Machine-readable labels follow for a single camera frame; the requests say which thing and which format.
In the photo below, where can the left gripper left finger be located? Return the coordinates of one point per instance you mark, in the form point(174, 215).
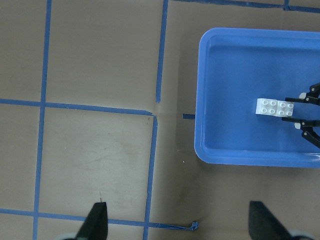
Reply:
point(95, 226)

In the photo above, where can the white block studs up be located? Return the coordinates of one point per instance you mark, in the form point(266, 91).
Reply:
point(284, 109)

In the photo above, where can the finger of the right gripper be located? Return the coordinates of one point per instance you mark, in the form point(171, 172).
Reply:
point(307, 128)
point(313, 96)

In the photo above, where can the white block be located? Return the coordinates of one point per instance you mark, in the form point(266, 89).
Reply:
point(265, 106)

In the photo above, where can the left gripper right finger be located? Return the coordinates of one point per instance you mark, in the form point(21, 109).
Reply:
point(263, 225)

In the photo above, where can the blue plastic tray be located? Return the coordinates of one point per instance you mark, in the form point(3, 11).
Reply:
point(238, 66)

